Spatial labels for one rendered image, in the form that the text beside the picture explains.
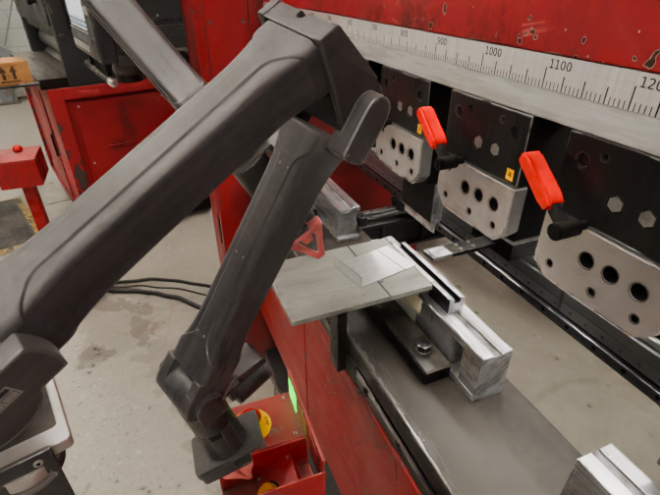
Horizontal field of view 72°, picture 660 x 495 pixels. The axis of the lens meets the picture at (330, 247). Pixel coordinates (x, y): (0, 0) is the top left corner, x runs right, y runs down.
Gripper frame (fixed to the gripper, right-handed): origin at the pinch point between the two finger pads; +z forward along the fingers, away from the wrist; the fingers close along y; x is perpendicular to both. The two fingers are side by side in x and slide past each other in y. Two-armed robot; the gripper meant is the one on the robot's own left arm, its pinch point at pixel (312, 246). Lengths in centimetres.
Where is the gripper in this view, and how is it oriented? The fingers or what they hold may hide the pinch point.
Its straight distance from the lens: 77.7
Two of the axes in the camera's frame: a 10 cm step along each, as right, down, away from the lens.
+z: 4.8, 6.4, 6.1
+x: -7.9, 6.2, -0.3
